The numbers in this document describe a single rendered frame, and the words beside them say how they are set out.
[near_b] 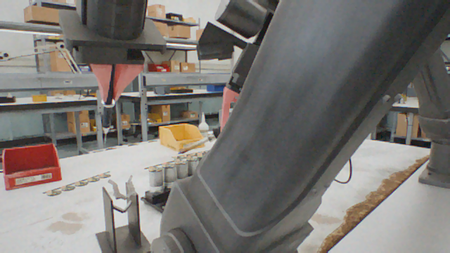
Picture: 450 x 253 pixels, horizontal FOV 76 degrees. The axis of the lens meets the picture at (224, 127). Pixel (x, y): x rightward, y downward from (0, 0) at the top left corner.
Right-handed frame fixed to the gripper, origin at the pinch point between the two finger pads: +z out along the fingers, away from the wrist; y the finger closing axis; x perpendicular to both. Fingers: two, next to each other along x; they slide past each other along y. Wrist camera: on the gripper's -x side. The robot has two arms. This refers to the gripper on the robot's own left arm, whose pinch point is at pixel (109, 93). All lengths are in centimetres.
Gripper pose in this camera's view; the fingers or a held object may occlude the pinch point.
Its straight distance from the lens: 40.2
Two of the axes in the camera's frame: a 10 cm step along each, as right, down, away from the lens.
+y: -8.4, 1.0, -5.4
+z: -3.1, 7.3, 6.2
